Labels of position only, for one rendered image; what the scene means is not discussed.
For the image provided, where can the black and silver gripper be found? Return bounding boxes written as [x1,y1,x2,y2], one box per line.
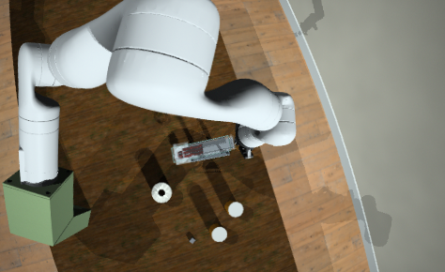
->
[234,123,254,159]

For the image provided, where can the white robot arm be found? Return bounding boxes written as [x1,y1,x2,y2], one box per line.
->
[18,0,296,187]

